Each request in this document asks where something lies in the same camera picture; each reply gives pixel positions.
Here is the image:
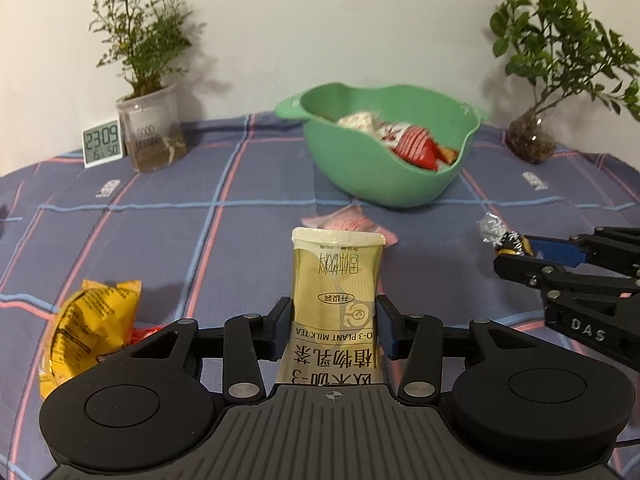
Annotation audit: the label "green plant in glass vase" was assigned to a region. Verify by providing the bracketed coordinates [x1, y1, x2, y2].
[490, 0, 640, 165]

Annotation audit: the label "green plastic bowl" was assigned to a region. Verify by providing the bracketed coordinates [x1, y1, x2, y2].
[274, 82, 490, 210]

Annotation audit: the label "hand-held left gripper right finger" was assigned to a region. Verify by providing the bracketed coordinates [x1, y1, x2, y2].
[376, 295, 543, 403]

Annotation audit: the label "yellow snack bag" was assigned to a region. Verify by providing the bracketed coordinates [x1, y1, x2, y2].
[37, 279, 142, 401]

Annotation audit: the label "beige milk tea packet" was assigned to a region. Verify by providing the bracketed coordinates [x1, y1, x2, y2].
[272, 226, 386, 386]

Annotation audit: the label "blue plaid tablecloth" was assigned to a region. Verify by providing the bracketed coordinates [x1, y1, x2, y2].
[0, 110, 640, 480]

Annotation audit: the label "pink candy packet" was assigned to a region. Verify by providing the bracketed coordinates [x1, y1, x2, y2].
[302, 204, 398, 247]

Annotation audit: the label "red cartoon snack packet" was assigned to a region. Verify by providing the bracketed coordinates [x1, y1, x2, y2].
[127, 324, 166, 346]

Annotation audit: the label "white digital clock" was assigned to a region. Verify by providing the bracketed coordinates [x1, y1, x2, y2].
[82, 119, 124, 169]

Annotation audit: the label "red and white snack packet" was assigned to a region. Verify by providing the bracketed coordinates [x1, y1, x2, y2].
[372, 122, 443, 171]

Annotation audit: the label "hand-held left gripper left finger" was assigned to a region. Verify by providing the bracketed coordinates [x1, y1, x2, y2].
[129, 297, 294, 403]

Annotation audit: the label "green plant in plastic cup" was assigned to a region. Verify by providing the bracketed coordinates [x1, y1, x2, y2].
[89, 0, 207, 173]

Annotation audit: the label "gold foil chocolate candy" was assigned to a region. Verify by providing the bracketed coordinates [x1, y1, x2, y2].
[477, 211, 538, 261]

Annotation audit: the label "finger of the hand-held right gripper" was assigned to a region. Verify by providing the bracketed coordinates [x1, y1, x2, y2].
[522, 226, 640, 278]
[493, 254, 640, 307]

